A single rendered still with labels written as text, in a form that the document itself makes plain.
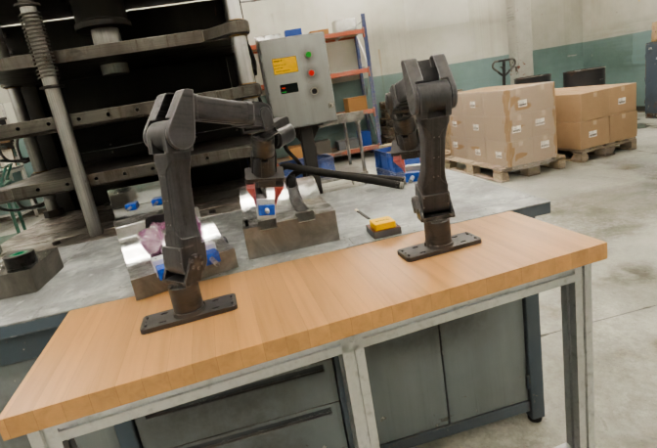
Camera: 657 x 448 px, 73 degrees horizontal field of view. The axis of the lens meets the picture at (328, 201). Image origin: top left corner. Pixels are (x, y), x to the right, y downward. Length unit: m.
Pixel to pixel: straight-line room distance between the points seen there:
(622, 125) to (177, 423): 5.43
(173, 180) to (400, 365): 0.91
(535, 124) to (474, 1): 4.40
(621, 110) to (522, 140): 1.36
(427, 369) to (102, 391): 0.99
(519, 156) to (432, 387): 3.72
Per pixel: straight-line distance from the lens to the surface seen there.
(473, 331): 1.54
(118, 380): 0.89
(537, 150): 5.15
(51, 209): 2.85
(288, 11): 8.10
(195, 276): 0.97
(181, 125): 0.94
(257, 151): 1.13
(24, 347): 1.43
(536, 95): 5.08
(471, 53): 8.96
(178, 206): 0.95
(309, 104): 2.08
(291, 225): 1.24
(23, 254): 1.55
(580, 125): 5.56
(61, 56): 2.15
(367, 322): 0.88
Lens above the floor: 1.21
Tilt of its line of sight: 14 degrees down
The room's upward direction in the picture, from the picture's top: 10 degrees counter-clockwise
